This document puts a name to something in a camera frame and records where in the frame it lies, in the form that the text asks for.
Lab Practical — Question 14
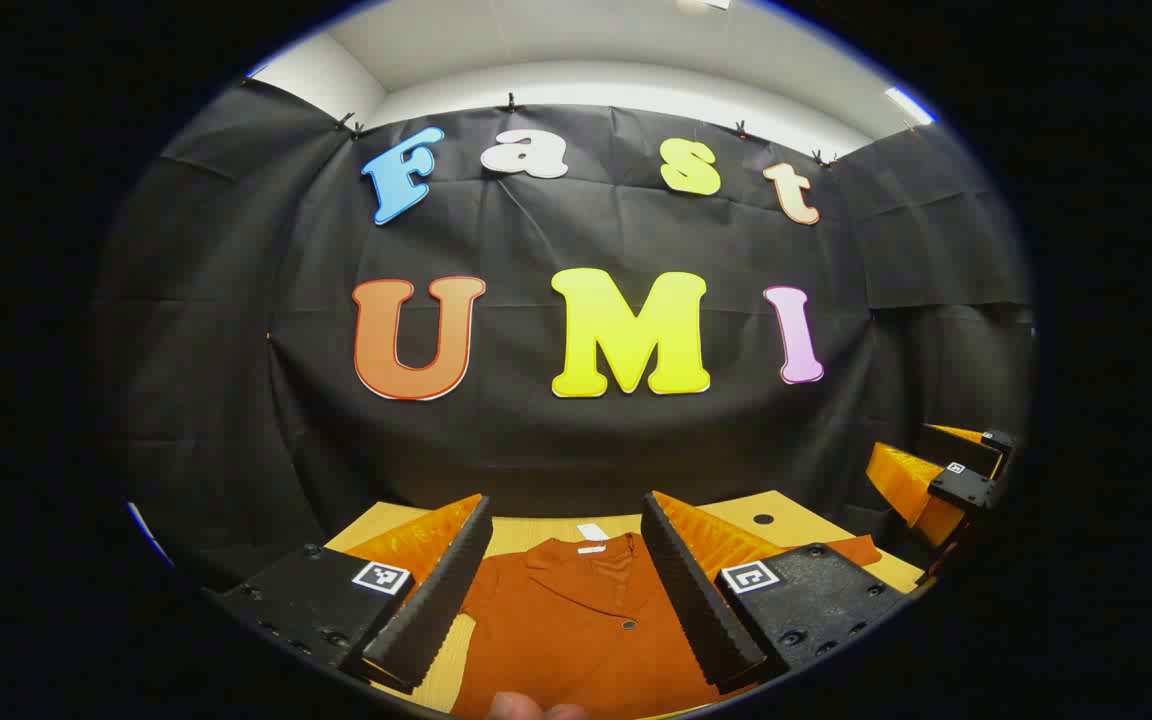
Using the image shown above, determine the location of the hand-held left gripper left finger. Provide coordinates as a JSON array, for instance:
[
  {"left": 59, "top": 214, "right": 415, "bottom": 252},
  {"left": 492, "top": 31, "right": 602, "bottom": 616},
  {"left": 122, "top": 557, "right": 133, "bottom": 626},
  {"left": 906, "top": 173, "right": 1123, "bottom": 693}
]
[{"left": 204, "top": 493, "right": 494, "bottom": 696}]

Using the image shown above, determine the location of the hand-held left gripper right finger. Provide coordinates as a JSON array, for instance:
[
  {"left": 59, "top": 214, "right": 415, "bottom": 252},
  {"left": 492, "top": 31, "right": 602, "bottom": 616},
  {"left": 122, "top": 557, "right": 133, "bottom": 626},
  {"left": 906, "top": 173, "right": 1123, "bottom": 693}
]
[{"left": 641, "top": 490, "right": 912, "bottom": 701}]

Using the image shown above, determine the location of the orange knit garment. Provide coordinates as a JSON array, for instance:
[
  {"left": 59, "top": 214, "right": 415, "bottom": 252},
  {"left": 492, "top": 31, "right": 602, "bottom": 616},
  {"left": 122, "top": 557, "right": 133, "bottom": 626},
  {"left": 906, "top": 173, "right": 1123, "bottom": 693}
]
[{"left": 448, "top": 533, "right": 882, "bottom": 720}]

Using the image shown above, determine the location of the black backdrop cloth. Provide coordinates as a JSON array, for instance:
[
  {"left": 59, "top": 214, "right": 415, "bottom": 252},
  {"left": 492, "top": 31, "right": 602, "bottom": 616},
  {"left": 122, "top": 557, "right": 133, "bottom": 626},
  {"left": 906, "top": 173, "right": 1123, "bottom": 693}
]
[{"left": 86, "top": 78, "right": 1037, "bottom": 601}]

